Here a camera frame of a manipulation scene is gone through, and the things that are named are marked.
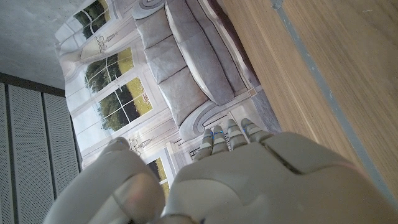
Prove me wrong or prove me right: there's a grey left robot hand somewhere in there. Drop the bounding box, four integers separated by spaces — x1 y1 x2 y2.
43 118 398 224

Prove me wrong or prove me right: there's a grey tape outline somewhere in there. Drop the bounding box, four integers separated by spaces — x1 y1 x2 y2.
269 0 398 202

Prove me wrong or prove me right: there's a printed living room backdrop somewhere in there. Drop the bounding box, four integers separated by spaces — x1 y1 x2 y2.
54 0 282 194

